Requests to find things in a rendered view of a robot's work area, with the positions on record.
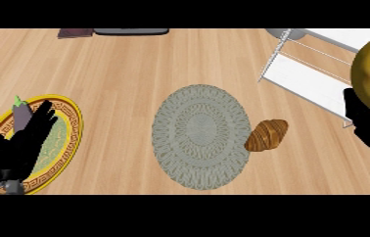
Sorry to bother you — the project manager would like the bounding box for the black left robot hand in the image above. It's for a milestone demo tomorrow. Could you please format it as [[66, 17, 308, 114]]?
[[0, 99, 59, 182]]

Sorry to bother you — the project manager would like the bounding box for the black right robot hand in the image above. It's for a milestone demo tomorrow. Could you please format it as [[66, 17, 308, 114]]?
[[342, 87, 370, 139]]

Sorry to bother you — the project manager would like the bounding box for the yellow lemon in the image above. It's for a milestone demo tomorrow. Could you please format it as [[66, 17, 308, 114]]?
[[349, 40, 370, 110]]

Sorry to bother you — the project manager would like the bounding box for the grey oval woven placemat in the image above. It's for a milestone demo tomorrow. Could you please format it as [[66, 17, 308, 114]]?
[[150, 83, 253, 191]]

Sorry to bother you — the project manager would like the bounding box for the yellow rimmed patterned plate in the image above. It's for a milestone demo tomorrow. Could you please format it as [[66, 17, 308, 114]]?
[[0, 93, 85, 196]]

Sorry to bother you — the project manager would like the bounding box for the purple eggplant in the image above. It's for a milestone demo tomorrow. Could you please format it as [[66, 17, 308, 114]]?
[[10, 95, 35, 135]]

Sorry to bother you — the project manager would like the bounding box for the brown croissant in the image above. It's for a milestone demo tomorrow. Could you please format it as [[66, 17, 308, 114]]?
[[243, 118, 290, 153]]

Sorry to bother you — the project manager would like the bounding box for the grey rounded object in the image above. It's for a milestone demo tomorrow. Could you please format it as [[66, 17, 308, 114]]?
[[264, 27, 308, 41]]

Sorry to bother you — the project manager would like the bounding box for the dark maroon object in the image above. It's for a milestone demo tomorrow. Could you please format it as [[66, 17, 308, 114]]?
[[56, 27, 96, 40]]

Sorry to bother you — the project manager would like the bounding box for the dark grey flat appliance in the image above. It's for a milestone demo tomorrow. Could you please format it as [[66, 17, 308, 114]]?
[[93, 27, 171, 36]]

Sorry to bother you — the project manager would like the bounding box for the white tiered wire shelf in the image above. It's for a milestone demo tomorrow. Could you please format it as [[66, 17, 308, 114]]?
[[256, 27, 370, 129]]

